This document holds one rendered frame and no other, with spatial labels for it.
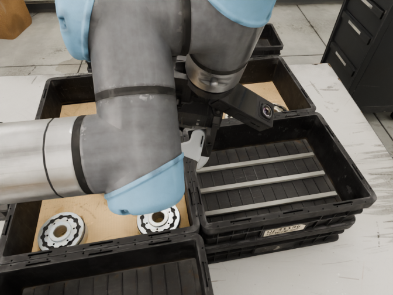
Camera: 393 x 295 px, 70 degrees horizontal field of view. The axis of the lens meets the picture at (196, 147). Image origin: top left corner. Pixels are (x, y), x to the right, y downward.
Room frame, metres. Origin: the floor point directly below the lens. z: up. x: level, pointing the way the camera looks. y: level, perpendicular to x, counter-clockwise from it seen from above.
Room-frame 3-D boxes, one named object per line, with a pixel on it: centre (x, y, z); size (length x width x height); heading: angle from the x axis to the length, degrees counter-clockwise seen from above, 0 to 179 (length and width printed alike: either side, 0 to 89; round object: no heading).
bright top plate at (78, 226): (0.27, 0.31, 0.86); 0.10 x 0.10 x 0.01
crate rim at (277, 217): (0.42, -0.18, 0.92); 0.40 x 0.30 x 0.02; 100
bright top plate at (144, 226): (0.31, 0.09, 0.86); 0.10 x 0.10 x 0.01
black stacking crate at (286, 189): (0.42, -0.18, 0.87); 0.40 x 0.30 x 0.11; 100
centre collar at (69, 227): (0.27, 0.31, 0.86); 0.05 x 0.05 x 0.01
